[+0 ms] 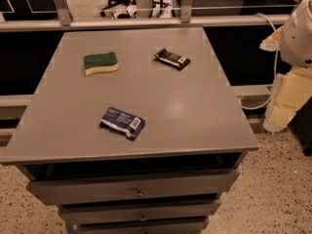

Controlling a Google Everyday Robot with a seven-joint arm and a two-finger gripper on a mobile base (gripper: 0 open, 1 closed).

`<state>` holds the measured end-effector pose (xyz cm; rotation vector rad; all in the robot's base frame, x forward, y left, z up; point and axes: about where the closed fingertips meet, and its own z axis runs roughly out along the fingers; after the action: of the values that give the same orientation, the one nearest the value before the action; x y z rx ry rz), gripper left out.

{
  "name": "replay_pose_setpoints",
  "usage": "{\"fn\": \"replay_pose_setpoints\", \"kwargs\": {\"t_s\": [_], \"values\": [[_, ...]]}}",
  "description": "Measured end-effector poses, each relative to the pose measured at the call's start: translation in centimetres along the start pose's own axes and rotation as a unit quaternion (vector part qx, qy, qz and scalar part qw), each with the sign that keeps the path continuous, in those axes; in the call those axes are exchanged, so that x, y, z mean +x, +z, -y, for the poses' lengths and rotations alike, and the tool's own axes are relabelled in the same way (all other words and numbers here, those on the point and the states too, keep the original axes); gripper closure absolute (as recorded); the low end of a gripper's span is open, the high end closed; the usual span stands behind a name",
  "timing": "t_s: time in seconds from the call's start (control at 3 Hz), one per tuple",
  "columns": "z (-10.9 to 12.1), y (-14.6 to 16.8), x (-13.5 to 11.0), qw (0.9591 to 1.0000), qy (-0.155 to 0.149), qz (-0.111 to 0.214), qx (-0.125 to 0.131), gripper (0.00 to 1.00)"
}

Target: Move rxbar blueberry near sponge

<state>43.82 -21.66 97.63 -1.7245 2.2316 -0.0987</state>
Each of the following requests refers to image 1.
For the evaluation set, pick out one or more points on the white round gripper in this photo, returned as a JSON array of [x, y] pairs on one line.
[[296, 39]]

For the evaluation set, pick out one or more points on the blue rxbar blueberry wrapper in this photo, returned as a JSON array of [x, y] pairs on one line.
[[122, 122]]

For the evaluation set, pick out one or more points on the green yellow sponge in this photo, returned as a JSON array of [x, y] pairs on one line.
[[100, 63]]

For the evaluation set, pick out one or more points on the black snack bar wrapper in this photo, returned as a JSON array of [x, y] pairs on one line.
[[176, 61]]

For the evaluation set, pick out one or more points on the grey drawer cabinet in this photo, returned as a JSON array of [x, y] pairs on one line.
[[193, 121]]

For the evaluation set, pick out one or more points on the top grey drawer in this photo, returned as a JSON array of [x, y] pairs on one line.
[[132, 187]]

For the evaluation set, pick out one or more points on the grey drawer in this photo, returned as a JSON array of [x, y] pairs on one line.
[[140, 212], [132, 187], [160, 226]]

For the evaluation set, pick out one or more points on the middle grey drawer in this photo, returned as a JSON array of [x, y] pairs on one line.
[[140, 212]]

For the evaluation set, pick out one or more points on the grey metal railing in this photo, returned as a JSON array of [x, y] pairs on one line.
[[41, 15]]

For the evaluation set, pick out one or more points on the bottom grey drawer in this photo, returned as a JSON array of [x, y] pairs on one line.
[[160, 226]]

